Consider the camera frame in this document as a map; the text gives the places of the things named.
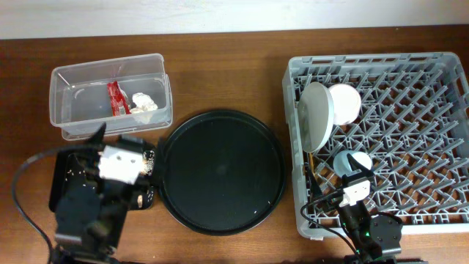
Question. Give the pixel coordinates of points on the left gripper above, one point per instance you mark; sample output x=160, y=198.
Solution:
x=160, y=159

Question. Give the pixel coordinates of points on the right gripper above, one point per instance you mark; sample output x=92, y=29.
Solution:
x=316, y=190

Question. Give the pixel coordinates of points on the light blue cup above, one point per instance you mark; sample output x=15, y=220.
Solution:
x=341, y=165

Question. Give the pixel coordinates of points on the wooden chopstick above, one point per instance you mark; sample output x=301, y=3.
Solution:
x=311, y=162

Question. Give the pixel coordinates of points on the white tissue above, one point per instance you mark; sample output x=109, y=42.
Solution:
x=143, y=103

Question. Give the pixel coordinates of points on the red snack wrapper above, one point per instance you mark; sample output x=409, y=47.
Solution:
x=118, y=99

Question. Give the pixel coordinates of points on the grey plate with food scraps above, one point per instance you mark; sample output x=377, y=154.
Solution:
x=315, y=116

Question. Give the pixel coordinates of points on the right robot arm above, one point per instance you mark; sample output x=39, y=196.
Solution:
x=373, y=238

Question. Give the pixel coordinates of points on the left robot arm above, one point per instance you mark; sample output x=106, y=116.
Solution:
x=89, y=225

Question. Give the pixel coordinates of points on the grey dishwasher rack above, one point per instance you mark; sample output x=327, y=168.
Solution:
x=413, y=123

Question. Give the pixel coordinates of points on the clear plastic bin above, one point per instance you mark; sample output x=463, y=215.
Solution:
x=79, y=102

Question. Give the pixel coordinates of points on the pile of food scraps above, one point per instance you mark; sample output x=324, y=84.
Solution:
x=95, y=170

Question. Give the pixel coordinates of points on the black rectangular tray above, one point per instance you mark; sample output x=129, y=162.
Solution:
x=72, y=170

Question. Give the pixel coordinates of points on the black round tray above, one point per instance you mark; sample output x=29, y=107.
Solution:
x=224, y=172

